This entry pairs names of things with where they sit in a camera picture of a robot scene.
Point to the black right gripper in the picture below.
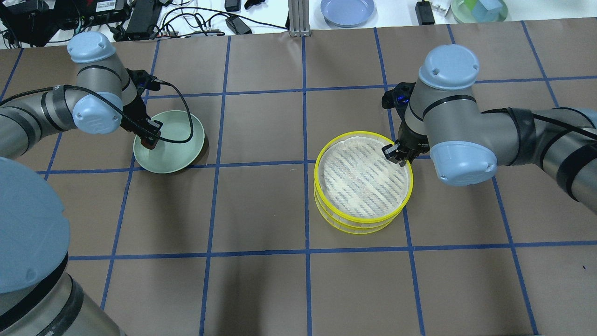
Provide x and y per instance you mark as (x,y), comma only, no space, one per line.
(410,139)

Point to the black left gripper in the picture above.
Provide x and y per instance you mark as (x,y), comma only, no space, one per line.
(135,113)

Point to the brown steamed bun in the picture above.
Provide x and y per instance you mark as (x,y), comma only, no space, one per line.
(148,144)

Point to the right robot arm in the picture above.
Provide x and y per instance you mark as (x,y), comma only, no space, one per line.
(441,117)

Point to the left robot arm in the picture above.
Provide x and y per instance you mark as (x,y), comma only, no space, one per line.
(38,295)

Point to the black power brick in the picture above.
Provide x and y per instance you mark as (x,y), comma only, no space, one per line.
(237,26)

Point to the black power adapter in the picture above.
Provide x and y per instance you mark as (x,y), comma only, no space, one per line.
(424,13)

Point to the blue plate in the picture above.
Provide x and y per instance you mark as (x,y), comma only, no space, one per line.
(347,13)

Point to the clear green glass bowl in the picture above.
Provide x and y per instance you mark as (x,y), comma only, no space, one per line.
(462,15)

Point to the green sponge block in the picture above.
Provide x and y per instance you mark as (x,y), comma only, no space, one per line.
(473,6)

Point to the blue sponge block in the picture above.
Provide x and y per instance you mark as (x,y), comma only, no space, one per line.
(490,5)

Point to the aluminium frame post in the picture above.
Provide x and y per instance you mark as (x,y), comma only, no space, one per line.
(299,18)

